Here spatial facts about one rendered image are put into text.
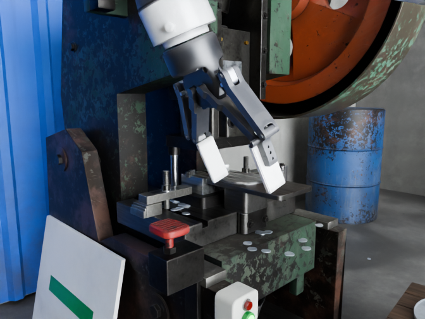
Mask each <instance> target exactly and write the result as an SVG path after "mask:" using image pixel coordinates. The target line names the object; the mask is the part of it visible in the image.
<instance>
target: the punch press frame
mask: <svg viewBox="0 0 425 319"><path fill-rule="evenodd" d="M127 6H128V16H127V17H125V18H118V17H113V16H104V15H97V14H92V13H86V12H84V2H83V0H63V3H62V42H61V102H62V109H63V119H64V125H65V129H66V128H81V129H82V130H83V132H84V133H85V135H86V136H87V137H88V138H89V140H90V141H91V143H92V144H93V145H94V147H95V148H96V149H97V152H98V157H99V162H100V166H101V173H102V179H103V182H104V189H105V193H106V199H107V202H108V209H109V215H110V219H111V225H112V229H113V235H118V234H122V233H127V234H129V235H132V236H134V237H136V238H138V239H140V240H142V241H144V242H146V243H148V244H150V245H152V246H154V247H157V248H161V247H163V246H165V244H164V243H162V242H160V241H157V240H155V239H153V238H151V237H149V236H147V235H144V234H142V233H140V232H137V231H136V230H134V229H132V228H129V227H127V226H125V225H122V224H120V223H118V222H117V207H116V203H117V202H118V201H124V200H127V199H133V198H134V199H137V200H138V197H139V194H141V193H145V192H150V191H155V190H159V189H161V185H162V184H163V170H169V184H171V163H170V155H169V154H168V146H167V145H166V135H169V134H180V133H181V123H180V108H179V104H178V100H177V99H169V86H171V85H173V84H175V83H177V82H179V81H181V80H183V79H182V77H179V78H173V77H172V76H171V74H170V72H169V70H168V67H167V66H166V63H165V61H164V58H163V55H164V54H163V53H164V52H165V51H168V50H170V49H172V48H174V47H176V46H174V47H171V48H169V49H166V50H165V49H164V47H163V45H162V44H161V45H158V46H155V47H154V46H153V45H152V42H151V40H150V38H149V36H148V34H147V31H146V29H145V27H144V25H143V23H142V20H141V19H140V17H139V14H138V9H137V5H136V2H135V0H127ZM268 15H269V16H268V20H267V49H268V51H267V53H266V80H271V79H273V78H278V77H282V76H285V75H289V74H290V38H291V18H292V0H268ZM205 169H206V166H205V164H204V162H203V160H202V158H201V155H200V153H199V152H198V151H194V150H190V149H183V148H180V154H179V155H178V185H181V184H182V174H183V173H186V172H187V171H189V170H195V171H202V170H205ZM315 224H316V220H311V219H308V218H304V217H301V216H297V215H293V214H287V215H285V216H281V217H279V218H276V219H274V220H271V221H269V222H267V227H264V228H261V229H259V230H261V231H265V230H271V231H273V232H272V233H271V234H265V235H260V234H256V233H255V231H254V232H251V233H249V234H240V233H237V234H233V235H231V236H228V237H225V238H223V239H220V240H218V241H215V242H212V243H210V244H207V245H205V246H203V247H204V260H206V261H208V262H210V263H212V264H214V265H217V266H219V267H221V268H224V269H225V270H226V279H225V280H226V281H228V282H230V283H232V284H234V283H235V282H241V283H243V284H245V285H247V286H249V287H251V288H253V289H255V290H257V291H258V300H260V299H262V298H263V297H265V296H267V295H268V294H270V293H272V292H274V291H275V290H277V289H279V288H280V287H282V286H284V285H286V284H287V283H290V284H289V293H291V294H293V295H295V296H297V295H298V294H300V293H301V292H303V290H304V273H306V272H308V271H309V270H312V269H313V268H314V257H315V243H316V226H315ZM301 238H305V239H307V242H299V241H298V239H301ZM244 241H251V242H252V244H251V245H244V244H243V242H244ZM302 246H309V247H311V250H308V251H306V250H303V249H302ZM248 247H256V248H257V250H256V251H249V250H248V249H247V248H248ZM262 249H270V250H271V252H270V253H263V252H262V251H261V250H262ZM287 251H290V252H293V253H294V254H295V255H294V256H286V255H285V252H287Z"/></svg>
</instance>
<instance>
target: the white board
mask: <svg viewBox="0 0 425 319"><path fill-rule="evenodd" d="M125 260H126V259H125V258H122V257H121V256H119V255H117V254H116V253H114V252H112V251H110V250H109V249H107V248H106V247H104V246H102V245H100V244H99V243H97V242H96V241H93V240H92V239H90V238H88V237H87V236H85V235H83V234H81V233H80V232H78V231H77V230H75V229H73V228H71V227H70V226H68V225H66V224H65V223H63V222H61V221H59V220H58V219H56V218H55V217H53V216H51V215H48V216H47V218H46V227H45V232H44V241H43V246H42V254H41V259H40V268H39V276H38V282H37V290H36V295H35V304H34V312H33V317H32V319H117V316H118V307H119V302H120V294H121V286H122V281H123V273H124V268H125Z"/></svg>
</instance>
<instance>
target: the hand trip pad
mask: <svg viewBox="0 0 425 319"><path fill-rule="evenodd" d="M189 231H190V227H189V225H187V224H186V223H182V222H179V221H177V220H174V219H169V218H167V219H164V220H160V221H157V222H153V223H151V224H150V225H149V232H150V233H152V234H154V235H157V236H159V237H162V238H163V239H165V247H166V248H172V247H173V239H174V238H177V237H180V236H183V235H186V234H188V233H189Z"/></svg>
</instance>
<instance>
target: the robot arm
mask: <svg viewBox="0 0 425 319"><path fill-rule="evenodd" d="M135 2H136V5H137V9H138V14H139V17H140V19H141V20H142V23H143V25H144V27H145V29H146V31H147V34H148V36H149V38H150V40H151V42H152V45H153V46H154V47H155V46H158V45H161V44H162V45H163V47H164V49H165V50H166V49H169V48H171V47H174V46H176V47H174V48H172V49H170V50H168V51H165V52H164V53H163V54H164V55H163V58H164V61H165V63H166V66H167V67H168V70H169V72H170V74H171V76H172V77H173V78H179V77H182V79H183V80H181V81H179V82H177V83H175V84H173V88H174V90H175V93H176V96H177V98H178V104H179V108H180V114H181V118H182V124H183V130H184V134H185V138H186V139H187V140H190V139H191V140H192V142H193V143H194V144H196V146H197V149H198V150H199V153H200V155H201V158H202V160H203V162H204V164H205V166H206V169H207V171H208V174H209V176H210V178H211V180H212V182H213V183H216V182H218V181H219V180H221V179H222V178H224V177H225V176H227V175H228V171H227V169H226V167H225V164H224V162H223V160H222V157H221V155H220V153H219V150H218V148H217V145H216V143H215V141H214V138H213V136H212V134H211V133H210V132H209V108H214V109H216V110H217V111H222V112H223V113H224V114H225V115H226V116H227V117H228V118H229V119H230V120H231V121H232V122H233V123H234V125H235V126H236V127H237V128H238V129H239V130H240V131H241V132H242V133H243V134H244V135H245V136H246V137H247V138H248V140H249V141H251V143H250V144H249V149H250V152H251V155H252V157H253V159H254V162H255V164H256V167H257V170H258V172H259V175H260V177H261V180H262V182H263V184H264V187H265V190H266V192H267V193H268V194H270V193H272V192H273V191H275V190H276V189H277V188H279V187H280V186H282V185H283V184H284V183H285V179H284V177H283V174H282V172H281V169H280V166H279V164H278V158H277V155H276V153H275V151H274V147H273V145H272V142H271V136H272V135H274V134H276V133H277V132H279V131H280V128H279V126H278V124H277V123H276V122H275V121H274V119H273V117H272V116H271V115H270V114H269V112H268V111H267V109H266V108H265V107H264V106H263V104H262V103H261V102H260V100H259V99H258V98H257V96H256V95H255V94H254V92H253V91H252V89H251V88H250V87H249V85H248V84H247V83H246V81H245V80H244V78H243V76H242V73H241V71H240V69H239V67H238V65H236V64H233V65H231V66H229V67H227V68H225V69H223V70H222V69H221V67H220V65H219V60H220V59H222V57H223V51H222V49H221V46H220V44H219V41H218V38H217V36H216V33H214V32H209V33H207V34H204V33H206V32H208V31H209V28H208V26H207V25H208V24H210V23H212V22H215V21H216V18H215V15H214V12H213V9H212V8H211V7H210V4H209V1H208V0H135ZM202 34H204V35H202ZM199 35H202V36H200V37H198V38H195V39H193V38H194V37H197V36H199ZM190 39H193V40H191V41H188V40H190ZM186 41H188V42H186ZM183 42H186V43H184V44H181V43H183ZM179 44H181V45H179ZM226 95H228V96H226ZM267 126H268V127H267ZM190 129H192V130H190ZM254 132H255V133H256V134H255V133H254Z"/></svg>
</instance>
